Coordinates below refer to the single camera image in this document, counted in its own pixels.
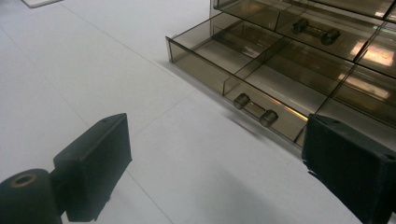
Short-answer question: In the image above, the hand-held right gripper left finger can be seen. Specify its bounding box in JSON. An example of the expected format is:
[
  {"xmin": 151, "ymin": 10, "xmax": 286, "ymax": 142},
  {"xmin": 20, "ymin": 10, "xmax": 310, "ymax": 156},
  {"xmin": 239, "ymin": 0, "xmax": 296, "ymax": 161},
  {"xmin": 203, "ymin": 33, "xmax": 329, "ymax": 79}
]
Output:
[{"xmin": 50, "ymin": 112, "xmax": 133, "ymax": 223}]

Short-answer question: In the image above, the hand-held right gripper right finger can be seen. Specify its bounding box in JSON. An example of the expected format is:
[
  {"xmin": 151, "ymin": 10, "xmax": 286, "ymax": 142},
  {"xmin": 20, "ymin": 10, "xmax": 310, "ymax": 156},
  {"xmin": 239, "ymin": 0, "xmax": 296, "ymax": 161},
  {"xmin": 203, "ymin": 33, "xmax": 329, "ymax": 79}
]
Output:
[{"xmin": 301, "ymin": 114, "xmax": 396, "ymax": 224}]

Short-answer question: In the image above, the smoky acrylic drawer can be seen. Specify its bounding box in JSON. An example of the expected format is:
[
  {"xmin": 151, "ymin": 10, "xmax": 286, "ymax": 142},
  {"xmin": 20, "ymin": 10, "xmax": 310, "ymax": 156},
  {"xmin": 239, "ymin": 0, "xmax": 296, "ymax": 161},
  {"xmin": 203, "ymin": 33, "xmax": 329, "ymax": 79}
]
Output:
[
  {"xmin": 316, "ymin": 64, "xmax": 396, "ymax": 147},
  {"xmin": 165, "ymin": 12, "xmax": 357, "ymax": 147},
  {"xmin": 357, "ymin": 21, "xmax": 396, "ymax": 78},
  {"xmin": 214, "ymin": 0, "xmax": 388, "ymax": 63}
]

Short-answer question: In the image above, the closed smoky acrylic drawer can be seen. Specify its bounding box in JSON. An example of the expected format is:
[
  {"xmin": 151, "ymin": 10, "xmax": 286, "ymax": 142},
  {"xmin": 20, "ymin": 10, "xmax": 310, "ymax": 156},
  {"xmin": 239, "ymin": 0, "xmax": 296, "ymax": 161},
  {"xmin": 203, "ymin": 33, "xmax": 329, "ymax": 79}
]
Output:
[
  {"xmin": 357, "ymin": 21, "xmax": 396, "ymax": 78},
  {"xmin": 214, "ymin": 0, "xmax": 388, "ymax": 63},
  {"xmin": 316, "ymin": 64, "xmax": 396, "ymax": 147}
]

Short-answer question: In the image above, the smoky acrylic drawer cabinet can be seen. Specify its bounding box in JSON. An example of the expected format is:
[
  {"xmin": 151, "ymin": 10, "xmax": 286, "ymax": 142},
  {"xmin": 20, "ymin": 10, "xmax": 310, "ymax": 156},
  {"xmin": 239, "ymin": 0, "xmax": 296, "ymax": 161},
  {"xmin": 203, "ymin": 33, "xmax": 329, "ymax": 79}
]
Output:
[{"xmin": 209, "ymin": 0, "xmax": 396, "ymax": 151}]

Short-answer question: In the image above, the white flat board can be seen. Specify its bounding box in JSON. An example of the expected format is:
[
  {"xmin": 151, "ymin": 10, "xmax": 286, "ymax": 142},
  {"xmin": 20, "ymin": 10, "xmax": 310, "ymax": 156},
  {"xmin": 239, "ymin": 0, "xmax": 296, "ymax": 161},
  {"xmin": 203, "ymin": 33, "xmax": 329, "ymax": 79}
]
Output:
[{"xmin": 21, "ymin": 0, "xmax": 64, "ymax": 9}]

